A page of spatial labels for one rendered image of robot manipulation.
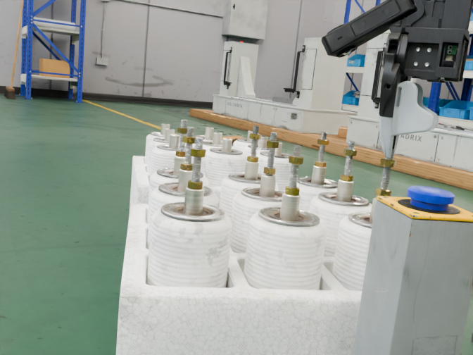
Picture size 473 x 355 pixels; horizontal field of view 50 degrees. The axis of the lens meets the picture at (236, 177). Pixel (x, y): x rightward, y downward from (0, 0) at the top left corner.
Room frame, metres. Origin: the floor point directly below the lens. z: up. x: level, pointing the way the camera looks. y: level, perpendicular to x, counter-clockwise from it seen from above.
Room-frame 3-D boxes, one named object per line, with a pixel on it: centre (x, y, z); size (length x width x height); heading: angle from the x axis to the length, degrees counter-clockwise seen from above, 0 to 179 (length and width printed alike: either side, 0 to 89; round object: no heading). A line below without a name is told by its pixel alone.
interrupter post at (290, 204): (0.60, -0.07, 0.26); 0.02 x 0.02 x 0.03
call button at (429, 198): (0.45, -0.18, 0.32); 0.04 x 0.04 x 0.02
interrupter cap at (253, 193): (0.72, -0.05, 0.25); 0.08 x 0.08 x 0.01
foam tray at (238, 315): (0.72, -0.05, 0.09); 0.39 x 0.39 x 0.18; 11
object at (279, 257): (0.60, -0.07, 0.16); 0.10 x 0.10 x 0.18
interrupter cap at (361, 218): (0.63, -0.18, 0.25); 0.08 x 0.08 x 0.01
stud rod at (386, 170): (0.63, -0.19, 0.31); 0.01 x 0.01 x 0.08
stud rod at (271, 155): (0.72, -0.05, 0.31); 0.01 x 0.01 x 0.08
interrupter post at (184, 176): (0.70, 0.07, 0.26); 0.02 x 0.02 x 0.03
